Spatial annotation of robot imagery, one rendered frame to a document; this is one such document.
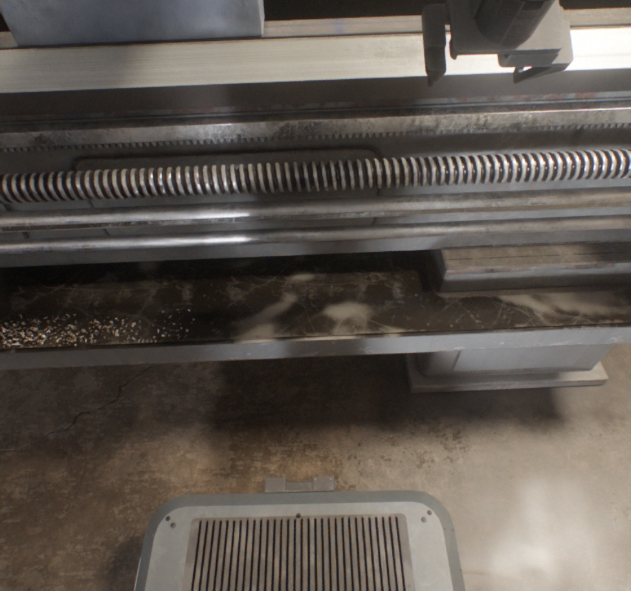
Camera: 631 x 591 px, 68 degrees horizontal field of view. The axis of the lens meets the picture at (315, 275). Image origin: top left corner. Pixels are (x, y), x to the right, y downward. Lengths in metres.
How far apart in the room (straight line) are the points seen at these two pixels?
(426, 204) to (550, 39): 0.27
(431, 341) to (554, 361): 0.52
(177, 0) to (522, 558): 1.17
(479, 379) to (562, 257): 0.44
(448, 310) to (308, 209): 0.36
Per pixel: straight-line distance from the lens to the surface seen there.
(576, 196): 0.77
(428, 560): 0.88
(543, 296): 0.98
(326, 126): 0.67
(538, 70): 0.57
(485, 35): 0.51
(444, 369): 1.21
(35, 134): 0.76
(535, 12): 0.48
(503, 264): 0.91
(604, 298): 1.03
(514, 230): 0.78
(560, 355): 1.26
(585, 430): 1.35
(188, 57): 0.67
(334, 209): 0.67
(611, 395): 1.43
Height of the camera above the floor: 1.12
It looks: 51 degrees down
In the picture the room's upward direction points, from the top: 2 degrees counter-clockwise
